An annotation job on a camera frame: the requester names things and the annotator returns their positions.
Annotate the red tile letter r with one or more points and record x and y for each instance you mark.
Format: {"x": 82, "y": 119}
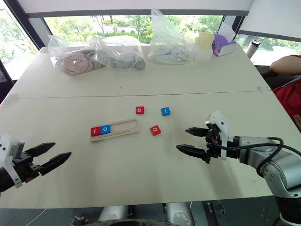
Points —
{"x": 95, "y": 131}

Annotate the black metal bracket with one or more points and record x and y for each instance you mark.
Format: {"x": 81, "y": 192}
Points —
{"x": 216, "y": 212}

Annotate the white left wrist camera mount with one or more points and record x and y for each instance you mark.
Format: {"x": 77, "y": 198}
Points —
{"x": 8, "y": 150}

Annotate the black chair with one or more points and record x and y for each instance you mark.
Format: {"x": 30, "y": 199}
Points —
{"x": 270, "y": 75}

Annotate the white tumbler with dark lid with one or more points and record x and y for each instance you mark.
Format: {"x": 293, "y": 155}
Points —
{"x": 253, "y": 48}

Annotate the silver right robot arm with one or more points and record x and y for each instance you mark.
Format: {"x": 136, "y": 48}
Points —
{"x": 279, "y": 164}

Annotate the blue tile letter t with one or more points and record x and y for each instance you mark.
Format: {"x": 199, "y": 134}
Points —
{"x": 165, "y": 111}

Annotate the wooden letter tray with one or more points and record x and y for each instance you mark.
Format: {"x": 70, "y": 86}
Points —
{"x": 127, "y": 128}

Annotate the person's bare hand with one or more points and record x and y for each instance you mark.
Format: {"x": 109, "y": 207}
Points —
{"x": 298, "y": 124}

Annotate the dark object beside table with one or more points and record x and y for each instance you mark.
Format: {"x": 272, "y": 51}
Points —
{"x": 4, "y": 80}

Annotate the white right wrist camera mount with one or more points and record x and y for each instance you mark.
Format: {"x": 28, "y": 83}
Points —
{"x": 222, "y": 122}

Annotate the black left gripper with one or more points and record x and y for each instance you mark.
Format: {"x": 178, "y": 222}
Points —
{"x": 24, "y": 166}

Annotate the purple tissue box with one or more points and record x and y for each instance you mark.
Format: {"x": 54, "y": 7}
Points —
{"x": 223, "y": 43}

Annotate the dark rounded robot base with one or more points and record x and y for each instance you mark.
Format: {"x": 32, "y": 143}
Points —
{"x": 136, "y": 223}

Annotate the blue letter o block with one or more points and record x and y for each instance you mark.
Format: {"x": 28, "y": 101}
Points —
{"x": 105, "y": 129}

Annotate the person in red shirt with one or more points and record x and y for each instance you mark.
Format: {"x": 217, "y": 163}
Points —
{"x": 290, "y": 96}

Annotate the red tile letter b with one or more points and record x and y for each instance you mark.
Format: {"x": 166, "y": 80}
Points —
{"x": 140, "y": 110}

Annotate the plastic bag with pink items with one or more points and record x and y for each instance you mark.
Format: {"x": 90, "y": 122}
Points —
{"x": 73, "y": 58}

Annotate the silver rounded robot leg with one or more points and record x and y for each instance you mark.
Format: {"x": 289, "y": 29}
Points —
{"x": 113, "y": 213}
{"x": 179, "y": 213}

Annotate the translucent yellowish plastic containers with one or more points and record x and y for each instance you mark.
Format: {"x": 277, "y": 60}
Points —
{"x": 204, "y": 47}

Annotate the small silver clamp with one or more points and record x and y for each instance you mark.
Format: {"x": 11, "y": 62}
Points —
{"x": 78, "y": 220}

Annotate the person's bare forearm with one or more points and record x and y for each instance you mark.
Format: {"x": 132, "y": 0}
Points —
{"x": 285, "y": 64}

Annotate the red tile letter o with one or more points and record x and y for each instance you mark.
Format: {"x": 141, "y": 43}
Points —
{"x": 155, "y": 130}

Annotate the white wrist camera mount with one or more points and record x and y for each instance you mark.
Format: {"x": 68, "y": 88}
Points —
{"x": 222, "y": 122}
{"x": 8, "y": 150}

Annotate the plastic bag with grey items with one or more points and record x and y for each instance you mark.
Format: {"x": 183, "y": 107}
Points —
{"x": 122, "y": 56}

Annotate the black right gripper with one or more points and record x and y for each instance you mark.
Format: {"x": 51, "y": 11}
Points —
{"x": 212, "y": 150}

